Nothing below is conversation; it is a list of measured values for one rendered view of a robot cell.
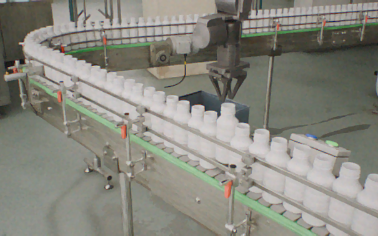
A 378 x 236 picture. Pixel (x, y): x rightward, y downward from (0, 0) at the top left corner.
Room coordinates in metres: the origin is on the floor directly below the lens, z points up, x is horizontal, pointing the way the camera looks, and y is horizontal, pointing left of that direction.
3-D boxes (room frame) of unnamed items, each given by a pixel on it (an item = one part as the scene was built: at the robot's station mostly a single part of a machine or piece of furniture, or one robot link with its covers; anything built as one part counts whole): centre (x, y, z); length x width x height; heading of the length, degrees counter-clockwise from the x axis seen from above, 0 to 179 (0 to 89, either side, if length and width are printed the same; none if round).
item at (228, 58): (1.00, -0.10, 1.34); 0.10 x 0.07 x 0.07; 132
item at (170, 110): (1.18, 0.05, 1.08); 0.06 x 0.06 x 0.17
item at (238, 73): (1.00, -0.10, 1.27); 0.07 x 0.07 x 0.09; 42
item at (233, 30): (1.00, -0.10, 1.40); 0.07 x 0.06 x 0.07; 131
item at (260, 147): (0.92, -0.18, 1.08); 0.06 x 0.06 x 0.17
